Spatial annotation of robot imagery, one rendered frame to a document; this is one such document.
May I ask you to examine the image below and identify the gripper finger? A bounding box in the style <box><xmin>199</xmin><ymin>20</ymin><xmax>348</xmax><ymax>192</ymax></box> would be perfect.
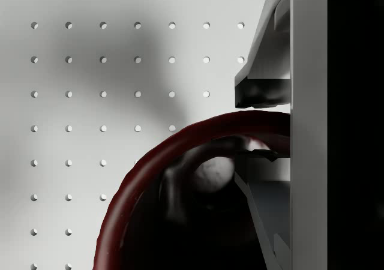
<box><xmin>233</xmin><ymin>148</ymin><xmax>292</xmax><ymax>270</ymax></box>
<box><xmin>235</xmin><ymin>0</ymin><xmax>292</xmax><ymax>109</ymax></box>

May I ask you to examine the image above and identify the red mug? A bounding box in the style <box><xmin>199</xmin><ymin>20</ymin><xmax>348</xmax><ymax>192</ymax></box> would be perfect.
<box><xmin>92</xmin><ymin>110</ymin><xmax>292</xmax><ymax>270</ymax></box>

